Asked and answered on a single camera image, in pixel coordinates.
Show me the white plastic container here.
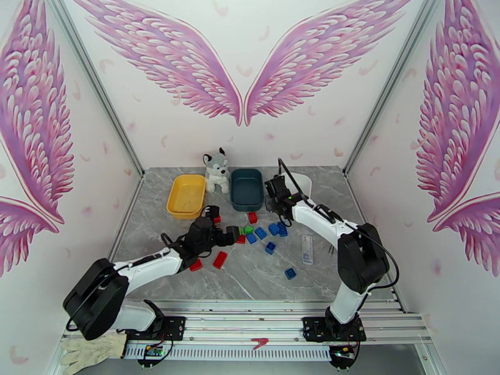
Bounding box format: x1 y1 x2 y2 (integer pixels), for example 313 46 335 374
287 172 313 203

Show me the clear plastic ruler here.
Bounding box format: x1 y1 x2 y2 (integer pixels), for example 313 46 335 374
301 234 314 266

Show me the teal plastic container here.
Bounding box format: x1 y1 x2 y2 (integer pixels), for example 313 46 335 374
229 168 265 213

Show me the yellow plastic container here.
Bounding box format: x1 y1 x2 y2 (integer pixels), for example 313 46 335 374
166 174 207 221

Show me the husky plush toy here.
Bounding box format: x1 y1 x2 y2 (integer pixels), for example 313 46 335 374
201 147 231 194

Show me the white work glove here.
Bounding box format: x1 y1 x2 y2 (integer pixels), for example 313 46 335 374
59 332 128 375

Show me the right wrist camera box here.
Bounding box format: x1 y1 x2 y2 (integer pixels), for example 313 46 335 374
264 175 289 199

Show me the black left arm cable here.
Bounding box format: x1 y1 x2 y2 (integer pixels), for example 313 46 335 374
65 231 188 333

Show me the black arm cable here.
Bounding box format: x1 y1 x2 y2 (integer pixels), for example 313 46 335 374
277 158 400 297
65 231 188 333

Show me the aluminium table side rail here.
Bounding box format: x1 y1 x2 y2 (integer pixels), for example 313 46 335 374
343 172 407 313
107 172 146 266

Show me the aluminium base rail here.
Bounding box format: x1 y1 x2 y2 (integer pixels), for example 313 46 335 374
62 299 433 346

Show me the white slotted cable duct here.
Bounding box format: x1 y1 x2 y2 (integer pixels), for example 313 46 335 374
124 343 333 362

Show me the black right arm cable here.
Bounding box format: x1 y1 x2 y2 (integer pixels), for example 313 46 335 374
277 158 400 297

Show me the aluminium frame post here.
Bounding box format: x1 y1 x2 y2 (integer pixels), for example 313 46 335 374
342 0 444 178
42 0 146 179

